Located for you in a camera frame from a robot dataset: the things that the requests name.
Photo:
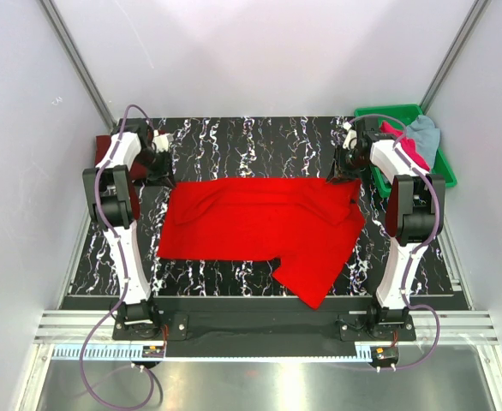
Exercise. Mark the orange connector block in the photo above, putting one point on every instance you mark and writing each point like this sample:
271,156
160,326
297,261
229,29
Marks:
385,353
153,351

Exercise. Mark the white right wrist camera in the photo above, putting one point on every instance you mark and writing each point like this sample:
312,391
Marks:
350,139

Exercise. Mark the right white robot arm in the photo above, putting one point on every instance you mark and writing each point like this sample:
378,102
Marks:
413,219

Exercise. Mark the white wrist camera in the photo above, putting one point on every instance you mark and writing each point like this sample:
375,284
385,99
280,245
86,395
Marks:
162,142
350,139

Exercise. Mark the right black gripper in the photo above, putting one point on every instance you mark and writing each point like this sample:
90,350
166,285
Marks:
339,152

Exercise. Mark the grey-blue crumpled t-shirt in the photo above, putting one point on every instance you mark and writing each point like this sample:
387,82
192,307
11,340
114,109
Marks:
426,137

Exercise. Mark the green plastic bin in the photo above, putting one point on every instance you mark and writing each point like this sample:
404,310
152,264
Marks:
405,113

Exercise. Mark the right orange connector block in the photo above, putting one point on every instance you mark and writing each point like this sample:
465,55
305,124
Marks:
385,353

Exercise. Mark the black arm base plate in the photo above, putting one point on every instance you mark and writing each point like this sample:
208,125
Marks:
252,328

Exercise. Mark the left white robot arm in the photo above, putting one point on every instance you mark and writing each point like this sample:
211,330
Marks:
113,204

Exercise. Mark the pink crumpled t-shirt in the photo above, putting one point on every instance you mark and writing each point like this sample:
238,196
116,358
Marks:
408,145

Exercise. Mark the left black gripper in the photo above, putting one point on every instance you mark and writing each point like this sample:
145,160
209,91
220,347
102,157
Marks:
165,169

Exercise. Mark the left orange connector block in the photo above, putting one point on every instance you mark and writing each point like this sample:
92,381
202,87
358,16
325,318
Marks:
153,351

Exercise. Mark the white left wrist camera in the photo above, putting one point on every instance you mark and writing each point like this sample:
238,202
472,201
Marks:
162,142

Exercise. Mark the bright red t-shirt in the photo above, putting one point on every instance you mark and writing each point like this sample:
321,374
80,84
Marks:
310,225

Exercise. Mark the folded maroon t-shirt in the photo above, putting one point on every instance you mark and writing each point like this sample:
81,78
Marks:
103,142

